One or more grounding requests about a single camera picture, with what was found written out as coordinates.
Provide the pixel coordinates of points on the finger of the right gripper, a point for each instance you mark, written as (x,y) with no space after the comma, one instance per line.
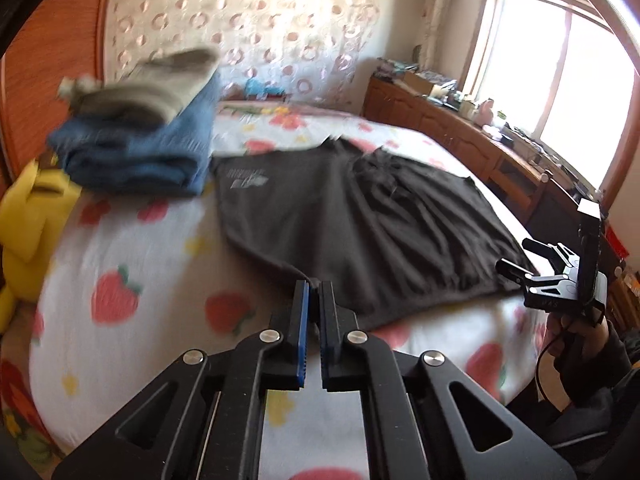
(557,255)
(514,273)

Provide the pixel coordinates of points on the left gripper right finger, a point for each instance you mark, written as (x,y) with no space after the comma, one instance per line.
(423,417)

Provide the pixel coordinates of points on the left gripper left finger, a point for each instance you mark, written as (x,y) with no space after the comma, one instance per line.
(202,416)

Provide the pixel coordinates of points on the black pants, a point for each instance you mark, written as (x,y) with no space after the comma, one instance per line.
(393,236)

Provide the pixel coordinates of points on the person's right hand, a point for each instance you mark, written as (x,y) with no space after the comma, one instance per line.
(566,332)

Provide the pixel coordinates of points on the long wooden sideboard cabinet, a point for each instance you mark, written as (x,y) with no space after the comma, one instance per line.
(519,185)

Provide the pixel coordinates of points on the strawberry print bed sheet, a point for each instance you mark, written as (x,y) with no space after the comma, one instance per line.
(133,284)

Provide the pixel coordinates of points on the pink figurine on sideboard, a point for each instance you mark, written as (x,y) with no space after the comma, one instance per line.
(484,114)

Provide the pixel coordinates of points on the cardboard box on sideboard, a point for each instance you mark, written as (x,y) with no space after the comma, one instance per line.
(426,83)

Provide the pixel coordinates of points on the folded blue jeans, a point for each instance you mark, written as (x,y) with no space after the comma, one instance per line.
(110,156)

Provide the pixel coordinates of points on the yellow plush toy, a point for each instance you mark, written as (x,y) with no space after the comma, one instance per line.
(34,211)

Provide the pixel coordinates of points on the circle pattern sheer curtain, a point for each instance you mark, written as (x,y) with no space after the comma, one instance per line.
(321,52)

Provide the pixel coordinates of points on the blue item on box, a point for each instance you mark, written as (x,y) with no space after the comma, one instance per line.
(257,90)

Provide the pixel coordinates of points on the folded grey-green garment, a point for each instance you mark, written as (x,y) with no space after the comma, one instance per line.
(152,94)

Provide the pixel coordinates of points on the wooden louvered wardrobe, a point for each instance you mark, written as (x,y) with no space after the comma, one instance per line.
(42,41)

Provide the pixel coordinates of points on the window with wooden frame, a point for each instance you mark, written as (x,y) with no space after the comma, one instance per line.
(558,76)

